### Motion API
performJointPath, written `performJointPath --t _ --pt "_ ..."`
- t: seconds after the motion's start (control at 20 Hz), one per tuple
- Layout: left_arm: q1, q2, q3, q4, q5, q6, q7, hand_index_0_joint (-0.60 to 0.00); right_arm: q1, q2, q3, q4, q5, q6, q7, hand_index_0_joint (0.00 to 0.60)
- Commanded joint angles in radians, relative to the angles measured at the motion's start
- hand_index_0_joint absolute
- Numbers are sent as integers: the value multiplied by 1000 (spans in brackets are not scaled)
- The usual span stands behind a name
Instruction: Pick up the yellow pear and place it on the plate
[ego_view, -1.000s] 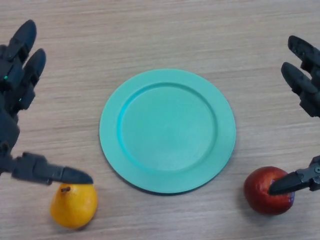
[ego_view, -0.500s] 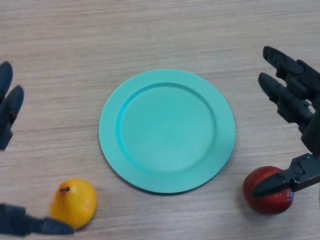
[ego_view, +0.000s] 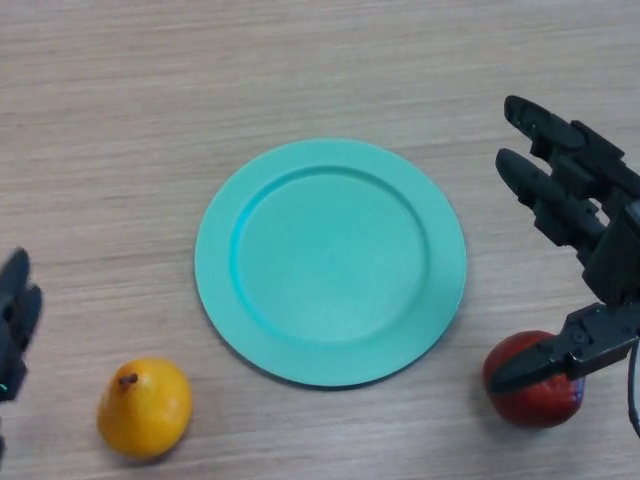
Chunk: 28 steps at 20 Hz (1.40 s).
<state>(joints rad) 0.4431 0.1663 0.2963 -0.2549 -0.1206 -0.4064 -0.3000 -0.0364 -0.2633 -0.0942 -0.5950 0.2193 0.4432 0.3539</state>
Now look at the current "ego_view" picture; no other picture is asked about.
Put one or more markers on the green round plate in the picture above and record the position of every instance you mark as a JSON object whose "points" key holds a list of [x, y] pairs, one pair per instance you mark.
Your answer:
{"points": [[330, 260]]}

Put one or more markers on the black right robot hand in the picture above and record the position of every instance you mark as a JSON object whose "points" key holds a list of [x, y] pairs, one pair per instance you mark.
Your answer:
{"points": [[610, 240]]}

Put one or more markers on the yellow pear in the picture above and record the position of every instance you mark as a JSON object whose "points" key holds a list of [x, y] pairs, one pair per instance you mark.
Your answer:
{"points": [[147, 412]]}

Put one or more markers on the red apple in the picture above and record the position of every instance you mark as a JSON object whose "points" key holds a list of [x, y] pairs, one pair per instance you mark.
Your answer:
{"points": [[530, 407]]}

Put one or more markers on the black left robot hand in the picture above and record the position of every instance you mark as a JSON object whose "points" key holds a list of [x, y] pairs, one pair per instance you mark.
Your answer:
{"points": [[15, 325]]}

